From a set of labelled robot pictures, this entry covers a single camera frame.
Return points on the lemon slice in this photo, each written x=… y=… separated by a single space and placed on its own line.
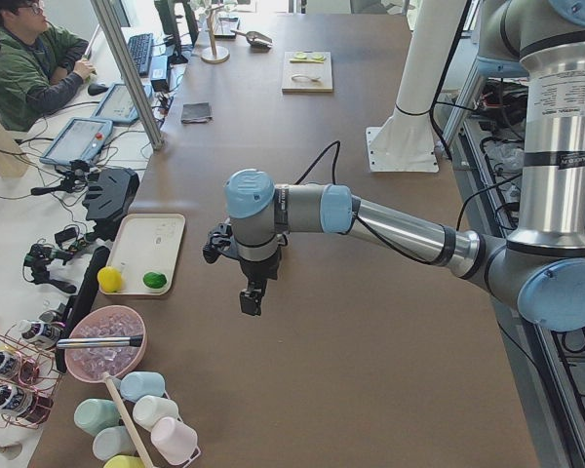
x=299 y=57
x=318 y=58

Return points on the light blue cup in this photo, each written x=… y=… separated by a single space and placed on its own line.
x=137 y=384

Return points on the wooden cutting board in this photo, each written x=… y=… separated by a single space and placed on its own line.
x=323 y=69

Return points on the cream rectangular tray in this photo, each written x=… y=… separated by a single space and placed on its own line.
x=146 y=242

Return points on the white spoon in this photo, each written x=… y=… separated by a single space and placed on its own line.
x=305 y=78

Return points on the blue teach pendant near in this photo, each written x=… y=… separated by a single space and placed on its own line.
x=81 y=139

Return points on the yellow cup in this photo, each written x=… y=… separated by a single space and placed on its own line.
x=124 y=461

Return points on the dark grey cloth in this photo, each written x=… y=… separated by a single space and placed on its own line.
x=200 y=112

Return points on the metal tongs on bowl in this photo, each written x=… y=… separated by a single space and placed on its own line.
x=101 y=342

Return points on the white cup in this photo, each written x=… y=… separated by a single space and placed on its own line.
x=148 y=410

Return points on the wooden mug tree stand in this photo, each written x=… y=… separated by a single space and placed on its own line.
x=213 y=54

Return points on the green lime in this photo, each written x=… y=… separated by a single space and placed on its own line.
x=154 y=280

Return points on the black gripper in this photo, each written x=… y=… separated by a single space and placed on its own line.
x=259 y=269

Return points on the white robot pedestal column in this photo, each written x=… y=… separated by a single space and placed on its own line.
x=405 y=142

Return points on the blue teach pendant far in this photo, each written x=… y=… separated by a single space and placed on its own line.
x=117 y=106

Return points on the copper wire bottle rack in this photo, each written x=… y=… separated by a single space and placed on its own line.
x=31 y=378

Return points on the aluminium frame post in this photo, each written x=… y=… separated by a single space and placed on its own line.
x=115 y=39

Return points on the wooden stick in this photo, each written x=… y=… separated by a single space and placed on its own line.
x=141 y=450

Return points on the black plastic stand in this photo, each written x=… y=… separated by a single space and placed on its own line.
x=109 y=196

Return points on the seated person green jacket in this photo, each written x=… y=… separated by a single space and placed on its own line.
x=42 y=66

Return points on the metal scoop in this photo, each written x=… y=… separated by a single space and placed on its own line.
x=255 y=39

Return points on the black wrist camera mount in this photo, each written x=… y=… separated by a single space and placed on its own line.
x=220 y=242

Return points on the yellow lemon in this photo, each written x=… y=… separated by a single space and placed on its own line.
x=110 y=279

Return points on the mint green cup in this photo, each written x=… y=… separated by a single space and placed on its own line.
x=94 y=415

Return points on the pink cup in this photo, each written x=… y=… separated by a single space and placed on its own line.
x=176 y=441

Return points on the lemon slice left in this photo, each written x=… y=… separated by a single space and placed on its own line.
x=299 y=57

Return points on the pale green cup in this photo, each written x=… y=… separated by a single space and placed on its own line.
x=112 y=441

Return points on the lemon slice right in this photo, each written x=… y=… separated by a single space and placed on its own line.
x=318 y=58

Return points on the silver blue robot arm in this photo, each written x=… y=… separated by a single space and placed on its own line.
x=539 y=268

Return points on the black keyboard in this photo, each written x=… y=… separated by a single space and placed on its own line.
x=140 y=50

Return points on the pink bowl with ice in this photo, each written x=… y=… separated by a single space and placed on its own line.
x=88 y=364

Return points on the blue teach pendant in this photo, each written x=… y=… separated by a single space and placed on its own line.
x=81 y=139
x=117 y=106

